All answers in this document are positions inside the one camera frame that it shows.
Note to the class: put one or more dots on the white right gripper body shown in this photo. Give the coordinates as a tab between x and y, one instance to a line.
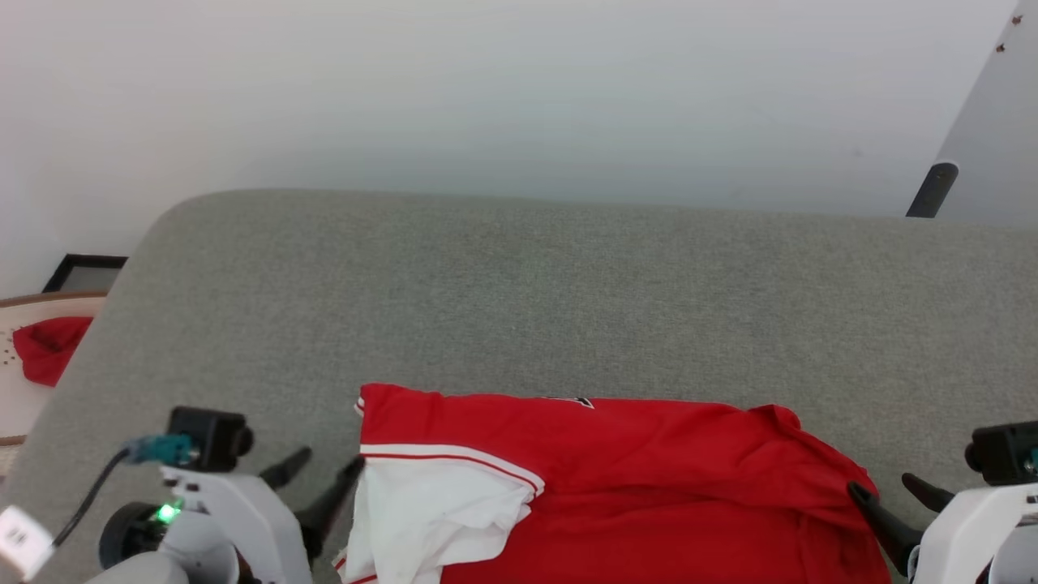
961	535

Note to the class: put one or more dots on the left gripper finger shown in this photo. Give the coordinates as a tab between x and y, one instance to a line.
332	507
288	468

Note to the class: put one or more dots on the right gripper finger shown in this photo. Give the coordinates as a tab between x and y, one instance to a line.
888	523
928	491

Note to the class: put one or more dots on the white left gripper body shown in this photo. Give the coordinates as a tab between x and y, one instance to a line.
243	519

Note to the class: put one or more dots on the red and white jersey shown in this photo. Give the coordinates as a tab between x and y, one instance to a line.
649	495

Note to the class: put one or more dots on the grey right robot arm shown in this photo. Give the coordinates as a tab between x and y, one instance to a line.
1020	560

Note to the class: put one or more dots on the beige laundry basket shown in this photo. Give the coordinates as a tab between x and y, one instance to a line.
16	405

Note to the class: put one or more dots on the red cloth in basket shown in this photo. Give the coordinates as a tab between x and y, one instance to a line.
49	349

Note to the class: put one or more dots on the grey door panel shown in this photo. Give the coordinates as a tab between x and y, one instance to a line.
1001	154

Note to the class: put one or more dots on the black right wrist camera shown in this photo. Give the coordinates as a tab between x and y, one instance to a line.
1005	453

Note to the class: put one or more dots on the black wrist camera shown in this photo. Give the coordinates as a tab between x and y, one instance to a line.
1005	453
207	438

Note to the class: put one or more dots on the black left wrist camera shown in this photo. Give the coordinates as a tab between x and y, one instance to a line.
207	438

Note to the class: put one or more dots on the black rectangular frame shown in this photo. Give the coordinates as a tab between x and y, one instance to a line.
85	259

